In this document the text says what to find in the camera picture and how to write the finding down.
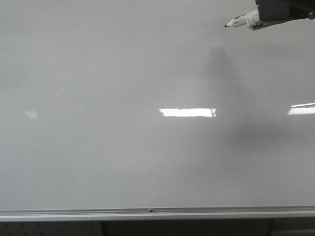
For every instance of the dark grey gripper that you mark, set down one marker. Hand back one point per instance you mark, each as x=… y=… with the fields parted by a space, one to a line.
x=272 y=12

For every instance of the large white whiteboard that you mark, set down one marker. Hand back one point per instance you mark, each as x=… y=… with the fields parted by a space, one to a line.
x=117 y=104

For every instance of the aluminium whiteboard marker tray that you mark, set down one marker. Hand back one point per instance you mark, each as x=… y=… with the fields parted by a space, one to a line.
x=177 y=213

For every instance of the white taped whiteboard marker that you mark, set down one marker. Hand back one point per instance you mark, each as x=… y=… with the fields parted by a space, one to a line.
x=251 y=19

